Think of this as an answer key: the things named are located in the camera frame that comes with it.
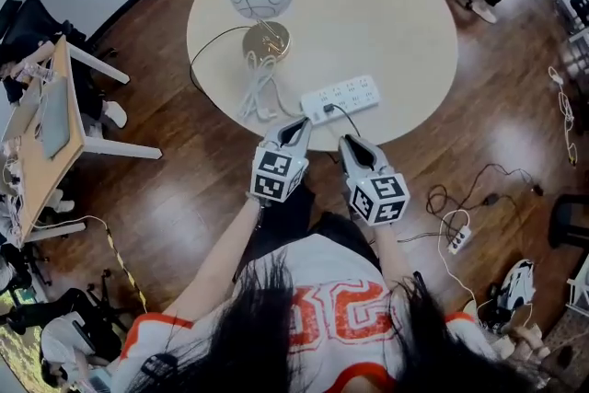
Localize tangle of white cables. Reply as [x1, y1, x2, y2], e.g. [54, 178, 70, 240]
[0, 141, 24, 245]

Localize person's white orange jersey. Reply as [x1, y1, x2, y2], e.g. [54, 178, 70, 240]
[110, 234, 502, 393]

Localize white wire rack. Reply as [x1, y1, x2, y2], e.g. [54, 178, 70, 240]
[565, 252, 589, 318]

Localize grey closed laptop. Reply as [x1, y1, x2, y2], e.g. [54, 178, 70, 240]
[40, 76, 71, 160]

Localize white floor power strip cable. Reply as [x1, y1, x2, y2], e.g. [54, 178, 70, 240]
[435, 209, 491, 326]

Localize small white floor power strip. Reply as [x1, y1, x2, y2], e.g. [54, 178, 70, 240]
[445, 225, 473, 255]

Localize black office chair base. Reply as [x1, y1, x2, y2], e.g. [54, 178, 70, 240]
[85, 269, 137, 337]

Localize person's right forearm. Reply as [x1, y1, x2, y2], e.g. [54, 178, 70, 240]
[370, 220, 418, 295]

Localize light wood work table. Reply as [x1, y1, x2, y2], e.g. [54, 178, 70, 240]
[0, 34, 163, 245]

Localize person's left forearm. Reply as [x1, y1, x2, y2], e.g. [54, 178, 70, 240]
[163, 195, 263, 323]

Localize white black bag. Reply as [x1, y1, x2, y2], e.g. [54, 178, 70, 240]
[487, 259, 537, 332]

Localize person's black trousers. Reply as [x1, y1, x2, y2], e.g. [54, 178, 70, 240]
[234, 177, 383, 282]

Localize silver open laptop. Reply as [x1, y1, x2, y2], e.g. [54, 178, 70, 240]
[1, 80, 43, 143]

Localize yellow black striped floor strip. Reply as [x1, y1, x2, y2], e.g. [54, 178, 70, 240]
[104, 227, 149, 314]

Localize black frame chair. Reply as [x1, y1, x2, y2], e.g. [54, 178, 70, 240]
[547, 192, 589, 250]

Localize black cable with adapter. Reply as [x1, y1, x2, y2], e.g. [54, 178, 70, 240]
[425, 163, 547, 240]

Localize white coiled power strip cable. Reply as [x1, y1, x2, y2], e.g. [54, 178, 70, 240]
[236, 48, 305, 123]

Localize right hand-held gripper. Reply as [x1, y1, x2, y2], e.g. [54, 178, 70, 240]
[339, 134, 411, 227]

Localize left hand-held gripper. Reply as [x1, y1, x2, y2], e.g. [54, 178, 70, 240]
[250, 116, 315, 204]

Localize thin white charger cable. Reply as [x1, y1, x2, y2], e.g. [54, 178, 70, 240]
[547, 65, 579, 169]

